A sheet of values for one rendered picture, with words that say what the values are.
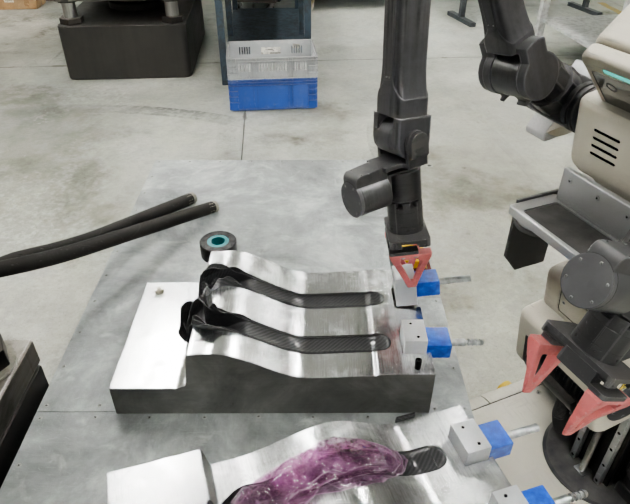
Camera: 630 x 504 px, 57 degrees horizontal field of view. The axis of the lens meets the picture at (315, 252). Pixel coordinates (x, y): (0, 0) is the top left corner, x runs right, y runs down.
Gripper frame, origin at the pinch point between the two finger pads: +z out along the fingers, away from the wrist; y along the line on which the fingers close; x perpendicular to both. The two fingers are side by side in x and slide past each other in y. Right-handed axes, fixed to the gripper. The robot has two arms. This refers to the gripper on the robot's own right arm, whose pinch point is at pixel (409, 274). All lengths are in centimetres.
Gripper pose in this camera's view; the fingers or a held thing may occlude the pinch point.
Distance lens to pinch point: 101.3
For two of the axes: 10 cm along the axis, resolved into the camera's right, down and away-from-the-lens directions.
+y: -0.1, 4.7, -8.8
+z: 1.4, 8.8, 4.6
